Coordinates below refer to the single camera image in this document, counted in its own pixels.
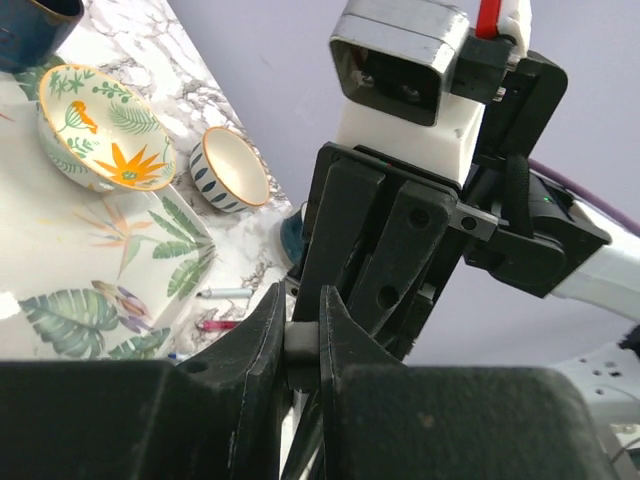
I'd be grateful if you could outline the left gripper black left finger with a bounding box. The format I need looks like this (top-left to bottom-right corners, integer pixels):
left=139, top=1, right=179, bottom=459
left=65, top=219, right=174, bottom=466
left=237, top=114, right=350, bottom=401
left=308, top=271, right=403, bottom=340
left=1, top=283, right=286, bottom=479

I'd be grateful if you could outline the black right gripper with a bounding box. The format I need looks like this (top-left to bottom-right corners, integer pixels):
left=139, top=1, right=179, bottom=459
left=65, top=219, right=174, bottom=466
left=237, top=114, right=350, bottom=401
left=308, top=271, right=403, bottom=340
left=293, top=53, right=611, bottom=359

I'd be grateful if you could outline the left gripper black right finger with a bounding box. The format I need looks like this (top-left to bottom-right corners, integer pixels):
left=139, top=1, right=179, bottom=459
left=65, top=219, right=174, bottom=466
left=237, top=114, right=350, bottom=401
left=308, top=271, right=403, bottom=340
left=319, top=286, right=615, bottom=479

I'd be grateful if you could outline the white marker blue cap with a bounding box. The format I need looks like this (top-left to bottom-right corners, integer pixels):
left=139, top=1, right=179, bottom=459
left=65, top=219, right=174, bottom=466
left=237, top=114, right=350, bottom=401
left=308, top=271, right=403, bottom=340
left=167, top=353, right=190, bottom=363

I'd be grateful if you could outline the pink red pen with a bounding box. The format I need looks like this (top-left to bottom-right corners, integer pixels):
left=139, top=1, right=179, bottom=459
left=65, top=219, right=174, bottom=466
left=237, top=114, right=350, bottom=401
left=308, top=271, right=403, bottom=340
left=197, top=320, right=241, bottom=333

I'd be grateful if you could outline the white marker black cap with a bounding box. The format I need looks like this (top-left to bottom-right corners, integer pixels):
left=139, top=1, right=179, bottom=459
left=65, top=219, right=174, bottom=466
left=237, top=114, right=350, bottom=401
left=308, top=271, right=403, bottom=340
left=281, top=322, right=322, bottom=479

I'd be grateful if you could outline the white marker black tip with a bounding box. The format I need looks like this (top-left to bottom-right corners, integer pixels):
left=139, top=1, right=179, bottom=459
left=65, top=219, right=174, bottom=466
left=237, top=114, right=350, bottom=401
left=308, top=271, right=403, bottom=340
left=196, top=287, right=253, bottom=300

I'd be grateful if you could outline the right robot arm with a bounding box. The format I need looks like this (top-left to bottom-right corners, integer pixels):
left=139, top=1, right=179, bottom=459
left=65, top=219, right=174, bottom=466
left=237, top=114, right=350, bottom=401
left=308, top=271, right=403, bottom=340
left=294, top=40, right=639, bottom=358

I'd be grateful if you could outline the white orange rimmed bowl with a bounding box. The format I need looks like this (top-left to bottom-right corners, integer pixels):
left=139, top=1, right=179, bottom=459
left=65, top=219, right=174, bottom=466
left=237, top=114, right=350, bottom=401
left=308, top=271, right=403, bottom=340
left=278, top=212, right=304, bottom=264

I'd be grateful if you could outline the blue striped white bowl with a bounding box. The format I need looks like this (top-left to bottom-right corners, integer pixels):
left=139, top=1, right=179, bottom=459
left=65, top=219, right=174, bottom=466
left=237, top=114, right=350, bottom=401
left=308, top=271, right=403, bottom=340
left=189, top=127, right=270, bottom=214

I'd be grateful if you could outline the floral serving tray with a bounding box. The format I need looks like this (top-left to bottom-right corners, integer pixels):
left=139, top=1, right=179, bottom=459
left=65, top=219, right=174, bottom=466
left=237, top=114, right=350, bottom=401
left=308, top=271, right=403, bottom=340
left=1, top=71, right=215, bottom=361

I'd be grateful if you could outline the floral orange rimmed bowl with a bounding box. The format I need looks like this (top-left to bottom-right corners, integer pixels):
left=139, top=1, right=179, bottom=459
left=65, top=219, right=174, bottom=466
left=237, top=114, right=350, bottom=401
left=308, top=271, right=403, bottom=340
left=36, top=64, right=176, bottom=193

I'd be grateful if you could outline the dark blue mug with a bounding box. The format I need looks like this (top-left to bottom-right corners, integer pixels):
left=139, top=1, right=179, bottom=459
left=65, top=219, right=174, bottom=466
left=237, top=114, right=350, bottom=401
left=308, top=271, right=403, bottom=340
left=1, top=0, right=85, bottom=73

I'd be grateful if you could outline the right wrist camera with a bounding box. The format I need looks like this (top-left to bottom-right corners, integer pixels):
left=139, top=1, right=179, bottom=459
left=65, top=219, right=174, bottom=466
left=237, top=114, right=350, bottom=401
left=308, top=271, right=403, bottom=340
left=329, top=1, right=485, bottom=185

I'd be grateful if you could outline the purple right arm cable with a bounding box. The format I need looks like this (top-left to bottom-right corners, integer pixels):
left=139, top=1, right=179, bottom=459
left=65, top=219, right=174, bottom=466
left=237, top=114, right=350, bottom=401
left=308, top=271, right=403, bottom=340
left=527, top=157, right=640, bottom=236

